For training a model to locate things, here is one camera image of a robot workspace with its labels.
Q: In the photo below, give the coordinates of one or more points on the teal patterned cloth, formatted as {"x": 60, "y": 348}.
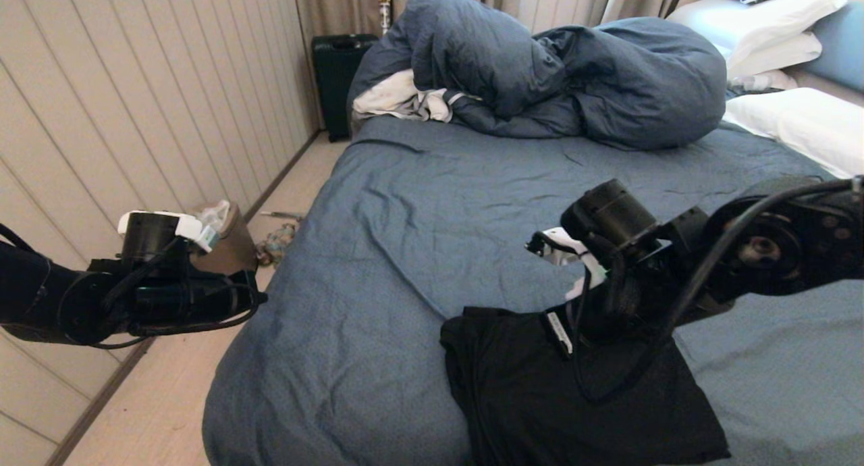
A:
{"x": 277, "y": 245}

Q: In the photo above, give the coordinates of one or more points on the crumpled dark blue duvet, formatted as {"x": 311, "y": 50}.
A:
{"x": 607, "y": 78}

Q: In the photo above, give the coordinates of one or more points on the flat white pillow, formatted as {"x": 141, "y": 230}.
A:
{"x": 776, "y": 54}

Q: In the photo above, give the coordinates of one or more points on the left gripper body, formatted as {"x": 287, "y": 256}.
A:
{"x": 189, "y": 300}

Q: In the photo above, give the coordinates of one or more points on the large white pillow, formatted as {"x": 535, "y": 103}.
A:
{"x": 756, "y": 17}

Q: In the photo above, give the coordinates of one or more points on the long white pillow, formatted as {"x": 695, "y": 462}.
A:
{"x": 803, "y": 125}

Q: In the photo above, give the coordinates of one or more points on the thin metal rod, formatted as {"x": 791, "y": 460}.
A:
{"x": 283, "y": 215}

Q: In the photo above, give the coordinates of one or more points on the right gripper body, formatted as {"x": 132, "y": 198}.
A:
{"x": 607, "y": 317}

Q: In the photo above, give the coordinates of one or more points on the blue padded headboard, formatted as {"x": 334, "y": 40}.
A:
{"x": 840, "y": 44}

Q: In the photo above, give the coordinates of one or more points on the black suitcase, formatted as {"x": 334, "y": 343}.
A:
{"x": 334, "y": 78}

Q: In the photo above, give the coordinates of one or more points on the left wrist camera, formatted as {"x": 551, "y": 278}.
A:
{"x": 206, "y": 235}

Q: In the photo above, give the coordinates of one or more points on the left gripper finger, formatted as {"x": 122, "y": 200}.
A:
{"x": 258, "y": 302}
{"x": 260, "y": 294}

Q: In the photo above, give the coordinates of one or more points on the clear plastic bin bag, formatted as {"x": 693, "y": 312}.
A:
{"x": 217, "y": 213}

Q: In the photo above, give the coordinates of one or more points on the black printed t-shirt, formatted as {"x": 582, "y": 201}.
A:
{"x": 540, "y": 398}

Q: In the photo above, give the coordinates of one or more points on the white sheer curtain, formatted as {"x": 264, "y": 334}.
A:
{"x": 560, "y": 1}

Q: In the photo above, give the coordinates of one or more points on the small white pillow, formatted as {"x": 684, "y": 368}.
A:
{"x": 763, "y": 80}

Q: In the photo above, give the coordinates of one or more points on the bed with blue sheet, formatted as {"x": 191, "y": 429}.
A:
{"x": 405, "y": 202}

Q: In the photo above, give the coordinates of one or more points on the bronze trash bin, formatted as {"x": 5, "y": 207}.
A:
{"x": 236, "y": 246}

